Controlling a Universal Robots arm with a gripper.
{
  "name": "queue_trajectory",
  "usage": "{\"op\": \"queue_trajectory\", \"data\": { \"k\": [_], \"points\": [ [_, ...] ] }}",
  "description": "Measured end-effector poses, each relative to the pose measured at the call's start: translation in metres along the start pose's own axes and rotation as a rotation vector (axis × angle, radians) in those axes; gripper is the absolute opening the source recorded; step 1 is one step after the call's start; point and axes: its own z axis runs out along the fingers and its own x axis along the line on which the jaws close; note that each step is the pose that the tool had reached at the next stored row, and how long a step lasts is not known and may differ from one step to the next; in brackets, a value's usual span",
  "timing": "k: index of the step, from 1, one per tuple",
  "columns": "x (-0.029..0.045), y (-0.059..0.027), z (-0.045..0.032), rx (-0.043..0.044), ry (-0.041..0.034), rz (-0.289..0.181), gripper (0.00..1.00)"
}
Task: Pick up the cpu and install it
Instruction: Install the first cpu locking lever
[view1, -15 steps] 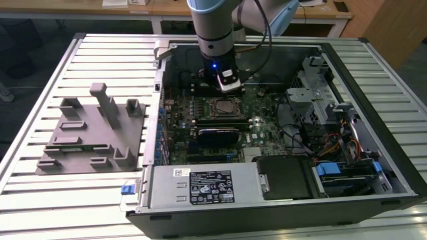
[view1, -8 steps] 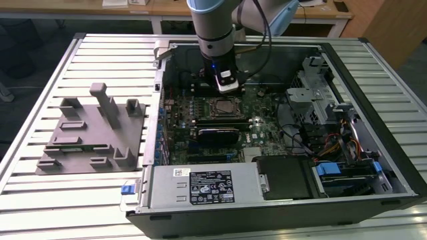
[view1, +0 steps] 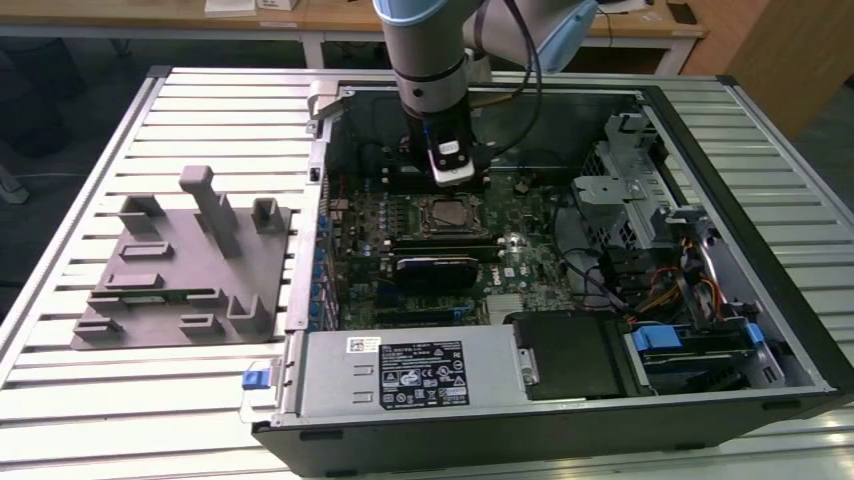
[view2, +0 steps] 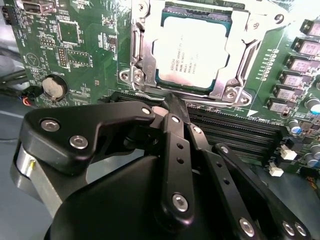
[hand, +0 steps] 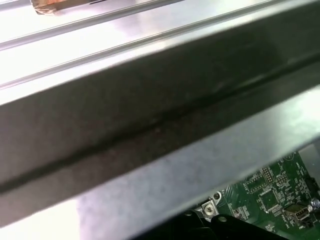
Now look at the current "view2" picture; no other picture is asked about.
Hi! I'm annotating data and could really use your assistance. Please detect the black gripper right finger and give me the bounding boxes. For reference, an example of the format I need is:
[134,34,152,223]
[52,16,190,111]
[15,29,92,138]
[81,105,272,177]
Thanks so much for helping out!
[176,94,313,240]

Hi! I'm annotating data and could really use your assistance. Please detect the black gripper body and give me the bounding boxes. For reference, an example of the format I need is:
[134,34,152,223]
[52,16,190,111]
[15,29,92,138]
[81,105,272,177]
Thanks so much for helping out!
[43,154,241,240]

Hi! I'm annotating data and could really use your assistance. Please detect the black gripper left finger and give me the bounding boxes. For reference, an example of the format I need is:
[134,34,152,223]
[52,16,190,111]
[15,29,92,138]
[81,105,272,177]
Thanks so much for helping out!
[21,94,196,220]

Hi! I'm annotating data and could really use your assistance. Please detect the wire locking lever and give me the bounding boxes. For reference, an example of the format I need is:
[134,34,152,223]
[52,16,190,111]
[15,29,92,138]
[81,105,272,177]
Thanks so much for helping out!
[128,72,171,103]

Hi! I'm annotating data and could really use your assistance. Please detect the silver CPU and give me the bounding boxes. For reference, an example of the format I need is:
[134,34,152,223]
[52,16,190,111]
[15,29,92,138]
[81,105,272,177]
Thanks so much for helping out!
[153,6,235,90]

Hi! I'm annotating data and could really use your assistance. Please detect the metal socket cover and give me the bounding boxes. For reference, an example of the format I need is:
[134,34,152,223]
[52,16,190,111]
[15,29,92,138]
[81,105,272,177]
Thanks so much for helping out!
[132,0,253,101]

